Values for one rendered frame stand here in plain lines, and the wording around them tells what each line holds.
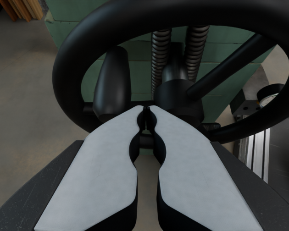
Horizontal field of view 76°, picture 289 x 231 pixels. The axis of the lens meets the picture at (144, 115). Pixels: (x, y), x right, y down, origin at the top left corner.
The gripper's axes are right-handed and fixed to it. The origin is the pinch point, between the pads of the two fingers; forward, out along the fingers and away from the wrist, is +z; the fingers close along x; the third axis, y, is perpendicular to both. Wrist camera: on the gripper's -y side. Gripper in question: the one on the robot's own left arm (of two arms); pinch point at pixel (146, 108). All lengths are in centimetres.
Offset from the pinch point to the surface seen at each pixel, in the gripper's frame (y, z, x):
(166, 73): 2.2, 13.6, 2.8
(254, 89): 13.3, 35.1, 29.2
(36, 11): 2, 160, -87
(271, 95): 11.1, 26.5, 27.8
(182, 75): 2.2, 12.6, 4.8
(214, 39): -1.8, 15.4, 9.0
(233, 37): -2.1, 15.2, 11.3
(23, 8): 0, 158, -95
